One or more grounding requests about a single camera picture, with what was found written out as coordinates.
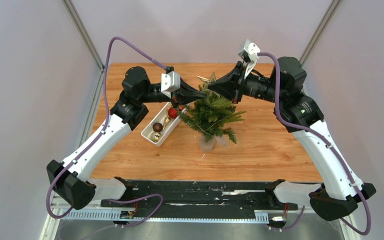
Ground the clear battery box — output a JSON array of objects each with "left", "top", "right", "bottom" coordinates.
[{"left": 215, "top": 135, "right": 229, "bottom": 147}]

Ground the right aluminium frame post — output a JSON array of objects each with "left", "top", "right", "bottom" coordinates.
[{"left": 299, "top": 0, "right": 343, "bottom": 65}]

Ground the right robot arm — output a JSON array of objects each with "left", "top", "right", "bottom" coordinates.
[{"left": 208, "top": 56, "right": 376, "bottom": 221}]

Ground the white slotted cable duct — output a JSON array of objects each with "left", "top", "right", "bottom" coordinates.
[{"left": 60, "top": 209, "right": 270, "bottom": 224}]

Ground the purple cable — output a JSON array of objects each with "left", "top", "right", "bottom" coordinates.
[
  {"left": 45, "top": 36, "right": 175, "bottom": 229},
  {"left": 257, "top": 51, "right": 372, "bottom": 237}
]

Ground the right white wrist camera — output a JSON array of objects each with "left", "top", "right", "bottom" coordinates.
[{"left": 237, "top": 39, "right": 261, "bottom": 79}]

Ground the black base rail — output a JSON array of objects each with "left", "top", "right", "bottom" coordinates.
[{"left": 99, "top": 179, "right": 299, "bottom": 220}]

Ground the red glitter ball ornament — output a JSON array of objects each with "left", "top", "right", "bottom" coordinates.
[{"left": 166, "top": 107, "right": 178, "bottom": 119}]

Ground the aluminium frame post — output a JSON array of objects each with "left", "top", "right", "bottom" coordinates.
[
  {"left": 299, "top": 0, "right": 343, "bottom": 65},
  {"left": 62, "top": 0, "right": 106, "bottom": 71}
]

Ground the small green christmas tree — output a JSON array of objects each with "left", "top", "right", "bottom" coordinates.
[{"left": 179, "top": 84, "right": 246, "bottom": 153}]

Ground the left aluminium frame post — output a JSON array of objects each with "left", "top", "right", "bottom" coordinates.
[{"left": 62, "top": 0, "right": 106, "bottom": 71}]

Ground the gold ball ornament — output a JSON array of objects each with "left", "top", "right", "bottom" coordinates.
[{"left": 149, "top": 132, "right": 162, "bottom": 143}]

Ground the dark brown ball ornament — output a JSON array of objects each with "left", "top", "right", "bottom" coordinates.
[{"left": 152, "top": 122, "right": 164, "bottom": 133}]

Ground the white ornament tray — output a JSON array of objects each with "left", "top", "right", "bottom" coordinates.
[{"left": 141, "top": 102, "right": 181, "bottom": 147}]

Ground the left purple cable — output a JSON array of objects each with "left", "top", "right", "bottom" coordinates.
[{"left": 45, "top": 36, "right": 175, "bottom": 229}]

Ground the silver star ornament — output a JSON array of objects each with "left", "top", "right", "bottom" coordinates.
[{"left": 197, "top": 72, "right": 217, "bottom": 91}]

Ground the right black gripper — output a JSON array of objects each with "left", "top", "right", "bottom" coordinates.
[{"left": 207, "top": 61, "right": 284, "bottom": 104}]

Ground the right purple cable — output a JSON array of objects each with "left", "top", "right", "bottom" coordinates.
[{"left": 257, "top": 51, "right": 372, "bottom": 237}]

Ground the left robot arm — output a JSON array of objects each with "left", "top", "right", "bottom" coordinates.
[{"left": 46, "top": 66, "right": 206, "bottom": 210}]

